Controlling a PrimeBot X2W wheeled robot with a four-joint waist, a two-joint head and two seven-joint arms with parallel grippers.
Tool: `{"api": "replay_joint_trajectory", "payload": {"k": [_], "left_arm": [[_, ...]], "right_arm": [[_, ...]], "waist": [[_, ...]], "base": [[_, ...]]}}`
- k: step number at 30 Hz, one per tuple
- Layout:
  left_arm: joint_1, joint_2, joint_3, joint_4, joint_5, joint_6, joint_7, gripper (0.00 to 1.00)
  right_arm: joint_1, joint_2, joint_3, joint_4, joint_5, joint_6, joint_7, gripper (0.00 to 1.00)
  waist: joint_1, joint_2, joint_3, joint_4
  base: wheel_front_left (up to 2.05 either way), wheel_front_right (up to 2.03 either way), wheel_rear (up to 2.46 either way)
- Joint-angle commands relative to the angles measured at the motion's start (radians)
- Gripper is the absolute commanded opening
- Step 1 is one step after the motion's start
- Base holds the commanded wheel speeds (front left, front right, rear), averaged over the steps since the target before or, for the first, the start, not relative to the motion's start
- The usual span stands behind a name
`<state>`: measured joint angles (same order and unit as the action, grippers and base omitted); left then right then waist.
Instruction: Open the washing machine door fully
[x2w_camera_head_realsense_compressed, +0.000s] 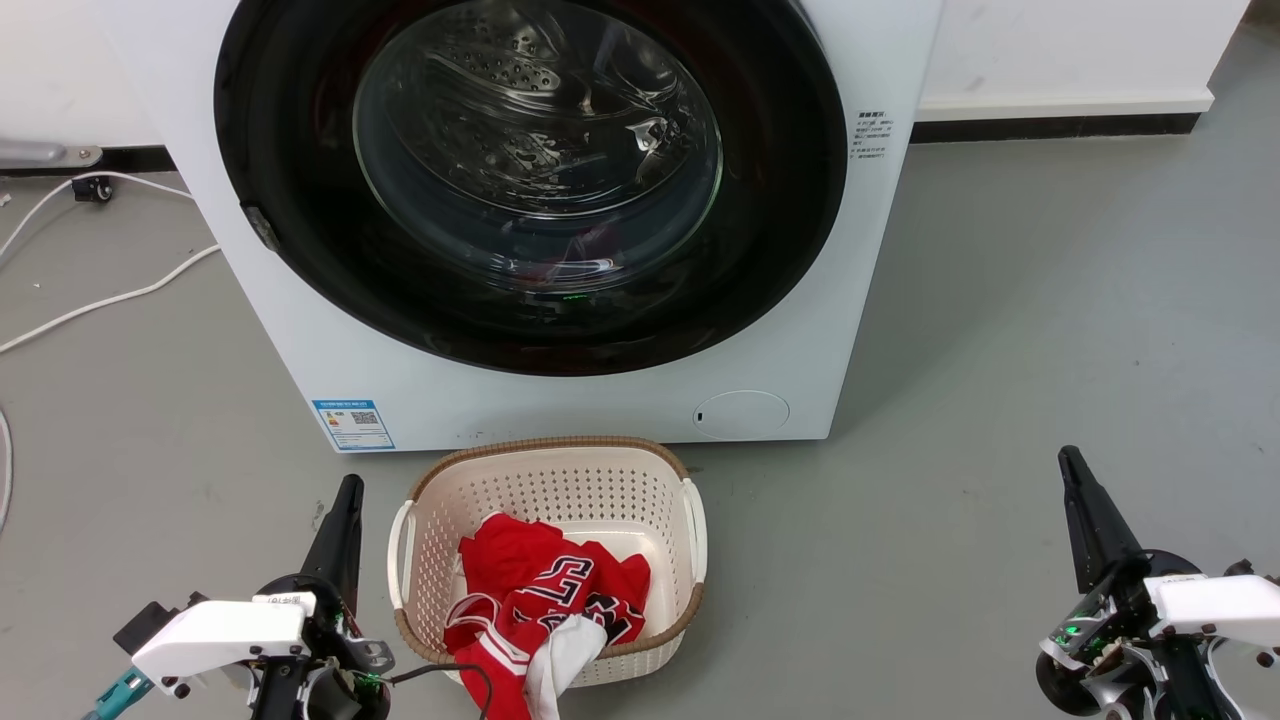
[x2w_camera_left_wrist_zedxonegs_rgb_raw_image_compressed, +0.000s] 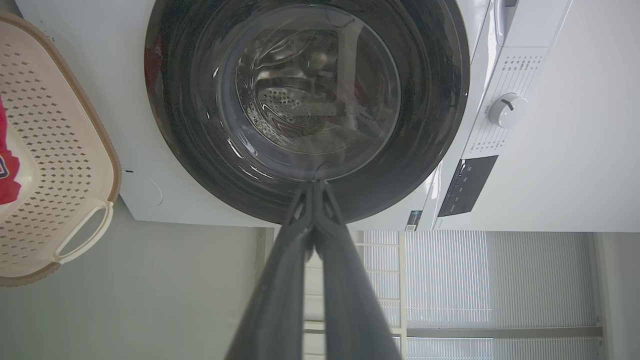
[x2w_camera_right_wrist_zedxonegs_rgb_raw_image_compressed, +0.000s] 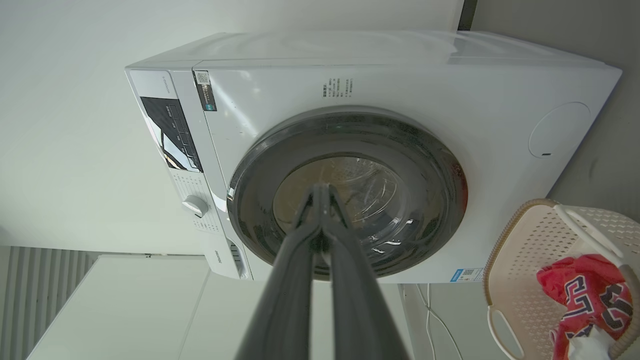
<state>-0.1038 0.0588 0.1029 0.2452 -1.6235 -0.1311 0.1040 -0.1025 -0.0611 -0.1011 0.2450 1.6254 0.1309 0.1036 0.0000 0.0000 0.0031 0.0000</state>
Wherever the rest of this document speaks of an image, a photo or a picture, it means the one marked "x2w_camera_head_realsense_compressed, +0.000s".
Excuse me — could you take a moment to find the white front-load washing machine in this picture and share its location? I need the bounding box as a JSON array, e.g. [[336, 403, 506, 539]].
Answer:
[[98, 0, 944, 454]]

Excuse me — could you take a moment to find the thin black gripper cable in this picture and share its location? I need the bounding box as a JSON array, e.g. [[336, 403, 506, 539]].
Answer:
[[388, 661, 496, 720]]

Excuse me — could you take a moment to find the stainless steel washer drum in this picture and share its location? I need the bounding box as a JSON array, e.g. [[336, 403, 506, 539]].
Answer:
[[353, 0, 724, 291]]

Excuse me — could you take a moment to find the round white filter cover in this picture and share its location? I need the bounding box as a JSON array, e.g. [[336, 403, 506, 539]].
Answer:
[[693, 390, 791, 440]]

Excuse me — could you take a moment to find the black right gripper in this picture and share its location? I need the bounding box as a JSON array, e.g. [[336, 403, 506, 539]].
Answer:
[[1035, 446, 1246, 720]]

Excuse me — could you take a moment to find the grey metal bar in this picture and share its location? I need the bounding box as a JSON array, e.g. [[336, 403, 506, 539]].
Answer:
[[0, 140, 103, 170]]

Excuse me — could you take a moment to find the blue energy label sticker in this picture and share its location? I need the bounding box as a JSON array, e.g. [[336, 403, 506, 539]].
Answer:
[[311, 399, 396, 452]]

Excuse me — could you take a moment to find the white cloth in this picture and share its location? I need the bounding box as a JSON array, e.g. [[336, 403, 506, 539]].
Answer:
[[524, 614, 608, 720]]

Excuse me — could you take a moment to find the thick white floor cable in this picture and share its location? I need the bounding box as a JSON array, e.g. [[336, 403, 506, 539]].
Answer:
[[0, 243, 222, 355]]

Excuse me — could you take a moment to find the small text sticker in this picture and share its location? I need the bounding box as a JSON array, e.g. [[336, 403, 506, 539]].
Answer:
[[851, 110, 892, 162]]

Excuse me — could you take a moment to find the thin white floor cable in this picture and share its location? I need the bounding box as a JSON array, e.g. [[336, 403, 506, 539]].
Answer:
[[0, 170, 196, 263]]

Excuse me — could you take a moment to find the teal cable connector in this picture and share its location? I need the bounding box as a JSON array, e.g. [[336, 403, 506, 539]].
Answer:
[[83, 668, 154, 720]]

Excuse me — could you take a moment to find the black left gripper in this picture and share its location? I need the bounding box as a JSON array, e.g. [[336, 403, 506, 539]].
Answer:
[[253, 475, 394, 720]]

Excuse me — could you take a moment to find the black round glass washer door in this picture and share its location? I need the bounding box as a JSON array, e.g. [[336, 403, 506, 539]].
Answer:
[[213, 0, 849, 378]]

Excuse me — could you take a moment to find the white cabinet with black plinth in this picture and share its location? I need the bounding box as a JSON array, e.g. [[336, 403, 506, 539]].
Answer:
[[912, 0, 1253, 144]]

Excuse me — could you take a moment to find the cream perforated laundry basket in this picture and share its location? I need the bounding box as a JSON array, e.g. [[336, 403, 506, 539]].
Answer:
[[387, 436, 709, 689]]

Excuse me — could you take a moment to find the red basketball jersey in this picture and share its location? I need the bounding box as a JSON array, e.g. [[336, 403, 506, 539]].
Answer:
[[443, 512, 652, 720]]

